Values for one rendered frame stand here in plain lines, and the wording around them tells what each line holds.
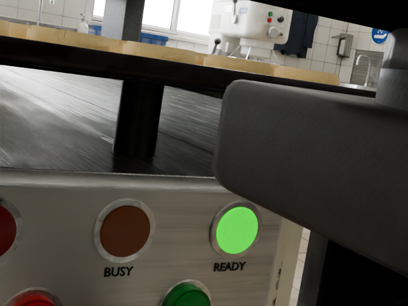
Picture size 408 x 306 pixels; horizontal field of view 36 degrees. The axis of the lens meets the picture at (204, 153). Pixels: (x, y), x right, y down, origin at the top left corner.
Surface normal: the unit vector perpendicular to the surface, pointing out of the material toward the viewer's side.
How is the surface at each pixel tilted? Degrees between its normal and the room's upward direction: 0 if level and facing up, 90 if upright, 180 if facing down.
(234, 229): 90
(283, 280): 90
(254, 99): 75
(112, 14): 90
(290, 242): 90
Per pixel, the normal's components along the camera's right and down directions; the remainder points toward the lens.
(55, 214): 0.49, 0.21
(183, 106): -0.86, -0.06
